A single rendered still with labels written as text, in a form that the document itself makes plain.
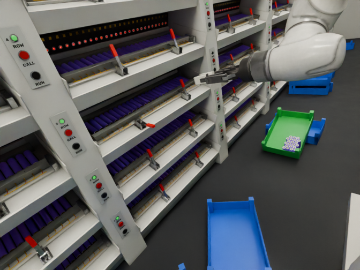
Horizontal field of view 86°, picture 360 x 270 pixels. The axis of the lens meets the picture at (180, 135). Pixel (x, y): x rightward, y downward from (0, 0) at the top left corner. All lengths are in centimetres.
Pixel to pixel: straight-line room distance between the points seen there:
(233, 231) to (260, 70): 64
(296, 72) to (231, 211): 65
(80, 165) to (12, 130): 18
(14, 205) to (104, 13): 54
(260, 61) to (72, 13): 50
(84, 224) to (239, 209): 64
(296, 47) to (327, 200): 71
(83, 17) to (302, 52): 55
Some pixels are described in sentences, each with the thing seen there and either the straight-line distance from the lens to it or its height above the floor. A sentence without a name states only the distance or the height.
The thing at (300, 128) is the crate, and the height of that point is 8.
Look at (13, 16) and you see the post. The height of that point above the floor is 86.
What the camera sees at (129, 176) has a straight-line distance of 79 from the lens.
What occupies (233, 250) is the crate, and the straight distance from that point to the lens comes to 89.
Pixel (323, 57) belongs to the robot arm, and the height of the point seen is 65.
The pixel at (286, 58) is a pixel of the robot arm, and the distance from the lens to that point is 59.
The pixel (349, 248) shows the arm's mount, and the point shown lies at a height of 24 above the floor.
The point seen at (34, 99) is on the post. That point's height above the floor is 70.
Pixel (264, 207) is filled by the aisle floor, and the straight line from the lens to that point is 101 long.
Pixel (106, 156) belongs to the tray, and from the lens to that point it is 65.
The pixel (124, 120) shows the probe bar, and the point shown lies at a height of 53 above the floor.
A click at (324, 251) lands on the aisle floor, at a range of 94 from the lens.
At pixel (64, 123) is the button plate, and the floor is 63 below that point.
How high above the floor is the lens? 78
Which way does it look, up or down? 29 degrees down
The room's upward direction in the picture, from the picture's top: 14 degrees counter-clockwise
